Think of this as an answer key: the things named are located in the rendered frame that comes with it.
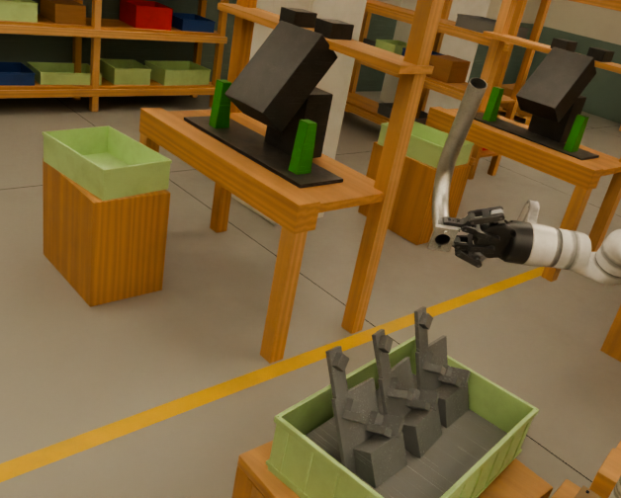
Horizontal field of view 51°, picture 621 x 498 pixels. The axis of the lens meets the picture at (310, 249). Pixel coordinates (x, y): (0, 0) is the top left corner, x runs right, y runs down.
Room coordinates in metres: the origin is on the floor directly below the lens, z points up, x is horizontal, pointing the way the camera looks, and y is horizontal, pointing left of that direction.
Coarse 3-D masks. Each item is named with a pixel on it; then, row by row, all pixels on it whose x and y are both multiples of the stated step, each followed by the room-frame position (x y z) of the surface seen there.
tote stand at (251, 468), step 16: (256, 448) 1.28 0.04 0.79; (240, 464) 1.24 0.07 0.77; (256, 464) 1.23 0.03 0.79; (512, 464) 1.41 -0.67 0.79; (240, 480) 1.23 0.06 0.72; (256, 480) 1.19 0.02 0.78; (272, 480) 1.18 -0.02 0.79; (496, 480) 1.34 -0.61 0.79; (512, 480) 1.35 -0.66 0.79; (528, 480) 1.36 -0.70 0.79; (544, 480) 1.37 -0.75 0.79; (240, 496) 1.22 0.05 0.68; (256, 496) 1.18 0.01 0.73; (272, 496) 1.14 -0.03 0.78; (288, 496) 1.14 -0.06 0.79; (480, 496) 1.27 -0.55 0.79; (496, 496) 1.28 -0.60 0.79; (512, 496) 1.29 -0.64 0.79; (528, 496) 1.30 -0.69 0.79; (544, 496) 1.33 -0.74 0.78
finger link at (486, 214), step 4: (484, 208) 1.05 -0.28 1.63; (488, 208) 1.04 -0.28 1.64; (492, 208) 1.04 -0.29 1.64; (496, 208) 1.04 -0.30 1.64; (468, 212) 1.05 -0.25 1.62; (476, 212) 1.05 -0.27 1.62; (480, 212) 1.05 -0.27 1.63; (484, 212) 1.04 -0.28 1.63; (488, 212) 1.04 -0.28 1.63; (500, 212) 1.03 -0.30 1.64; (484, 216) 1.03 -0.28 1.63; (488, 216) 1.03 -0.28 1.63; (492, 216) 1.02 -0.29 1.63; (496, 216) 1.02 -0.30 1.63; (500, 216) 1.02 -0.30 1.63; (472, 220) 1.03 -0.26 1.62; (476, 220) 1.03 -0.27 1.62; (480, 220) 1.03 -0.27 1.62; (484, 220) 1.03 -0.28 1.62; (488, 220) 1.03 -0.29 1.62; (492, 220) 1.03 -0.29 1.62; (496, 220) 1.03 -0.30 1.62; (472, 224) 1.03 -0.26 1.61; (476, 224) 1.03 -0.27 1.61
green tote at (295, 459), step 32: (352, 384) 1.45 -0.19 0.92; (480, 384) 1.55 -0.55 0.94; (288, 416) 1.24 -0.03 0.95; (320, 416) 1.36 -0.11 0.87; (512, 416) 1.48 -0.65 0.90; (288, 448) 1.19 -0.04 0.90; (320, 448) 1.14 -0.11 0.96; (512, 448) 1.38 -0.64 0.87; (288, 480) 1.17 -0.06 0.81; (320, 480) 1.12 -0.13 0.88; (352, 480) 1.07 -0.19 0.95; (480, 480) 1.24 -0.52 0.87
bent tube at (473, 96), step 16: (480, 80) 1.09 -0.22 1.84; (464, 96) 1.08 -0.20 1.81; (480, 96) 1.07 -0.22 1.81; (464, 112) 1.08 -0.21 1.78; (464, 128) 1.10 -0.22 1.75; (448, 144) 1.12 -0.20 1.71; (448, 160) 1.13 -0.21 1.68; (448, 176) 1.13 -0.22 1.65; (448, 192) 1.12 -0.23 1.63; (432, 208) 1.10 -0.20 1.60; (448, 208) 1.10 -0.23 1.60; (432, 240) 1.03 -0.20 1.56; (448, 240) 1.04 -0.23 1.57
